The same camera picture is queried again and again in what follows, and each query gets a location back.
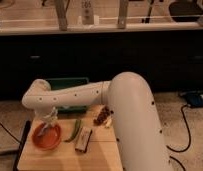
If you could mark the clear white gripper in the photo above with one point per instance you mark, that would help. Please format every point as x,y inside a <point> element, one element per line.
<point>49,117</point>

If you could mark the small white blue towel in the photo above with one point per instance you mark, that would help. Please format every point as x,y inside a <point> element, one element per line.
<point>44,129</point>

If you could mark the red bowl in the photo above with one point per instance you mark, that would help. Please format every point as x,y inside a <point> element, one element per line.
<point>49,140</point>

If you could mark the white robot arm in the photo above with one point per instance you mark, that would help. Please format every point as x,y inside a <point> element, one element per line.
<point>135,118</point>

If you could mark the green bean pod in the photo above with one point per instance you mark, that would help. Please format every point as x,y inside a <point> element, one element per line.
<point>75,131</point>

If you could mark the green plastic bin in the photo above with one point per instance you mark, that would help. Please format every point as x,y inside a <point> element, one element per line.
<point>62,83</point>

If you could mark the dark rectangular sponge block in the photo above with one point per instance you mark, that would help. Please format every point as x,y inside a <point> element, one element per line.
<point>83,139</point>

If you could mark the dark red grape bunch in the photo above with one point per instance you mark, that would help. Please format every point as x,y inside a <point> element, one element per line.
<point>103,115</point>

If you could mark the pale yellow stick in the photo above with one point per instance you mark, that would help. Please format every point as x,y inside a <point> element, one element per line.
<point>108,122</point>

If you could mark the white remote on stand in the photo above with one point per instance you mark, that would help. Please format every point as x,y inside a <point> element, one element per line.
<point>87,12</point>

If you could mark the blue black floor device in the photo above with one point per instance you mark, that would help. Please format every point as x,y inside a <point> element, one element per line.
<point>194,99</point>

